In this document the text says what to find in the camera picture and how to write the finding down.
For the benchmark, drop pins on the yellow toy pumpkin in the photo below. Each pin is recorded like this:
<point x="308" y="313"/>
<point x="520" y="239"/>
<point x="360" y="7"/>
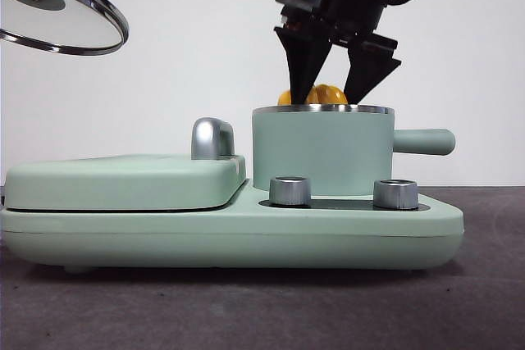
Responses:
<point x="326" y="94"/>

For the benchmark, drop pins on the mint green breakfast machine base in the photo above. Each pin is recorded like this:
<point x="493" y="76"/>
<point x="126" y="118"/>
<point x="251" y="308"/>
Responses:
<point x="287" y="239"/>

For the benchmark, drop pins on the glass lid with green knob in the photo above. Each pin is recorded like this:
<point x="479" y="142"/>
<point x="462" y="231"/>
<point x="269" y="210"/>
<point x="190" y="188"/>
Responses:
<point x="61" y="18"/>

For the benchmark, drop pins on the mint green steamer pot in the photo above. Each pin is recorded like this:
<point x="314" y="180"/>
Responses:
<point x="324" y="149"/>

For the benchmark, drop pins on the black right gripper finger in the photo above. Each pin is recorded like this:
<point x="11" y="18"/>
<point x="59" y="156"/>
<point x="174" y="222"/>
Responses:
<point x="369" y="71"/>
<point x="303" y="67"/>

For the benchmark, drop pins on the silver control knob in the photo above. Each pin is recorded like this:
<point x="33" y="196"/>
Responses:
<point x="394" y="194"/>
<point x="289" y="192"/>

